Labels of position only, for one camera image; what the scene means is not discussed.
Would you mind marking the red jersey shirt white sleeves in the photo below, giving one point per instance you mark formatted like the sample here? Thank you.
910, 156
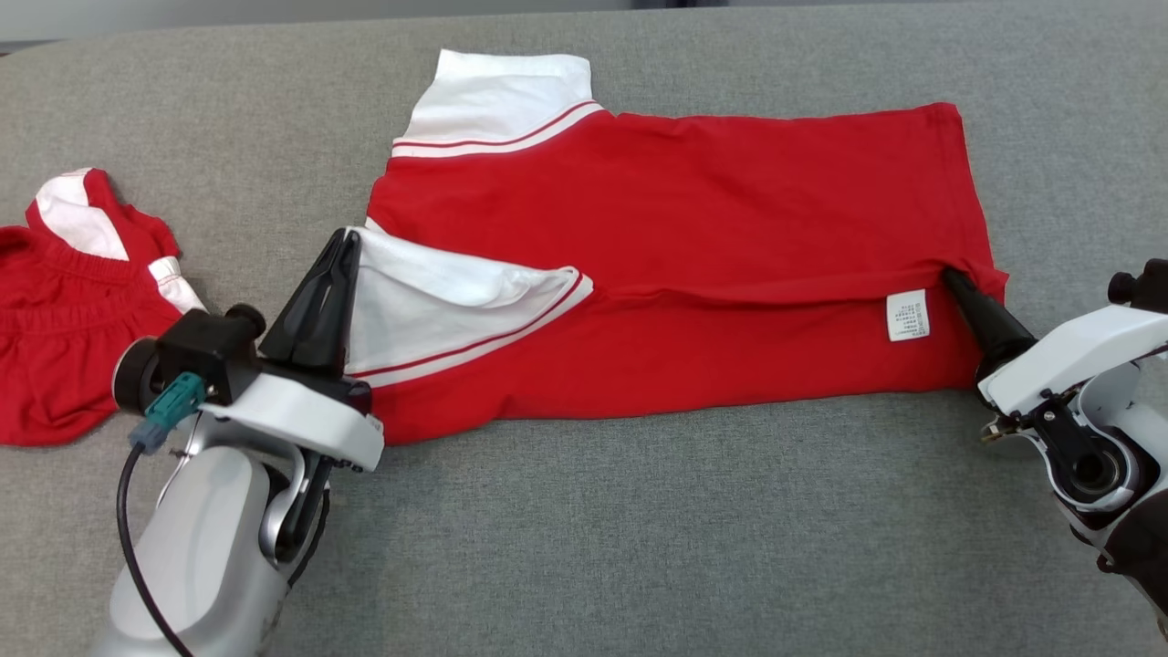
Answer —
684, 210

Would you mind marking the red shorts white side panels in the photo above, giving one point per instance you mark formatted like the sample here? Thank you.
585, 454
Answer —
64, 347

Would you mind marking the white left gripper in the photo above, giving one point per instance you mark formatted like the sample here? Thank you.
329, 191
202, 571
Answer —
292, 411

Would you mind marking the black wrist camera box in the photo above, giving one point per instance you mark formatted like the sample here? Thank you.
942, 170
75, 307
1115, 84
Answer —
1142, 285
196, 351

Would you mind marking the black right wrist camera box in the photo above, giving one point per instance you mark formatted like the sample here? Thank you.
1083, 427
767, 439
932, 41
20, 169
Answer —
1142, 285

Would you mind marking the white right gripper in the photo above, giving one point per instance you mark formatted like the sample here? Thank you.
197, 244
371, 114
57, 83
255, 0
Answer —
1068, 360

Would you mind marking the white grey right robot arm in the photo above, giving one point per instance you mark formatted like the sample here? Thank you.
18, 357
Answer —
1086, 465

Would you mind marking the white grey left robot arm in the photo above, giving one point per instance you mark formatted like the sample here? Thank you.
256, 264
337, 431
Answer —
201, 547

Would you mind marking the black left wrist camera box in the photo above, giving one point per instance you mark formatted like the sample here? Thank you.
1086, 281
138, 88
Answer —
196, 351

